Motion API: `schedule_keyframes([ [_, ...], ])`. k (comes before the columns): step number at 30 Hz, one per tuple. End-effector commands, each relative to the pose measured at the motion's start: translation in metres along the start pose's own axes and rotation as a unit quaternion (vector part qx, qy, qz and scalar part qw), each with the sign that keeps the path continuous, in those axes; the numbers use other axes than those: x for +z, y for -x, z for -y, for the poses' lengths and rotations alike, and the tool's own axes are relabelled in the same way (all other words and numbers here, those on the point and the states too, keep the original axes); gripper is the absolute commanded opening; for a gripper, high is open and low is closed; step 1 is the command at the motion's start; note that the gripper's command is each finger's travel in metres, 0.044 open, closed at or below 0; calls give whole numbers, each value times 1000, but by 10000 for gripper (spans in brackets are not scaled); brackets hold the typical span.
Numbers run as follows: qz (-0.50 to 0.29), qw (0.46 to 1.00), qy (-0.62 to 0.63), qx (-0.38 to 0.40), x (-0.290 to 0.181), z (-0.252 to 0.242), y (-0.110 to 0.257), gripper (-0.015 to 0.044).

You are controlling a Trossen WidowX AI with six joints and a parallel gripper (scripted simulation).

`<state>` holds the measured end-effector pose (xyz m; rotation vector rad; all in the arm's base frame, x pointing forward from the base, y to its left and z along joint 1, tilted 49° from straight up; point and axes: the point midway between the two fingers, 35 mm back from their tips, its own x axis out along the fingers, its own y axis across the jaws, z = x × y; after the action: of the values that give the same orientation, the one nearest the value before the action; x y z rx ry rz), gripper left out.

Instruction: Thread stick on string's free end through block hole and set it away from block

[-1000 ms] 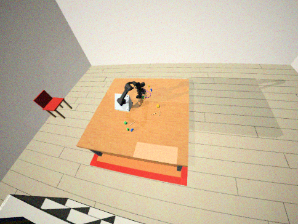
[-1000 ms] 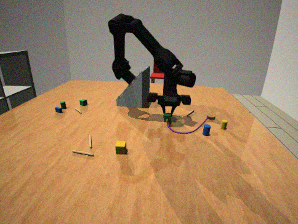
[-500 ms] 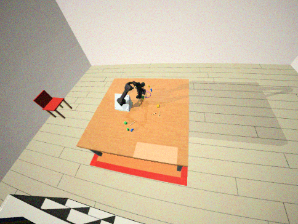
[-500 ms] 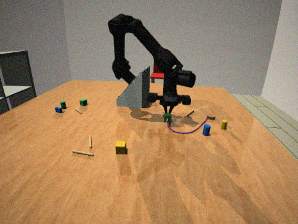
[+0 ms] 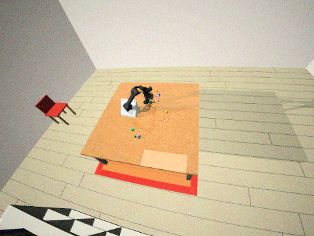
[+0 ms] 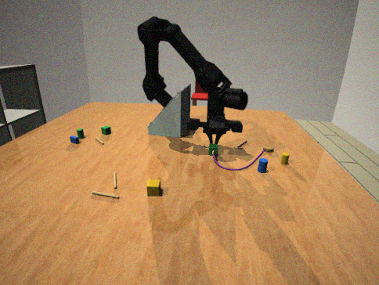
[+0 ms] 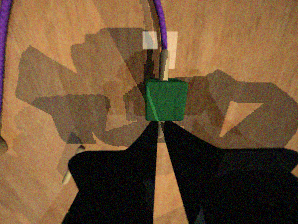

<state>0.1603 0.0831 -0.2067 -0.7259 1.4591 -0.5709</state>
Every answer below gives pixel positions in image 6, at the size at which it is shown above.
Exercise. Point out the blue cylinder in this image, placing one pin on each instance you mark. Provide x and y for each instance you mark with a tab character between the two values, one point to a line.
262	165

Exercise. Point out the yellow cylinder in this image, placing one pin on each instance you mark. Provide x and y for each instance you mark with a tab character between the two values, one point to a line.
284	158

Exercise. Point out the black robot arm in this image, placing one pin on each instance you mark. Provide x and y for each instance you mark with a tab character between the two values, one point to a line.
208	76

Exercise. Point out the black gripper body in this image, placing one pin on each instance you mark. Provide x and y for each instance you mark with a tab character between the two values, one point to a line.
194	123

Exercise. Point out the green cylinder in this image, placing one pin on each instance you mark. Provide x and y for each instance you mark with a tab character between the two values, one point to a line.
80	133

